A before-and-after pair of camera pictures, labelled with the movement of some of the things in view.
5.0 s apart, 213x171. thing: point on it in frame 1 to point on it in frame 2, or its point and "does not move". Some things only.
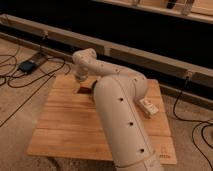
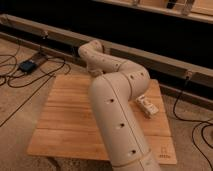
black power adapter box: [27, 66] does not move
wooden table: [70, 125] does not move
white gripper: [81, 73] to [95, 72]
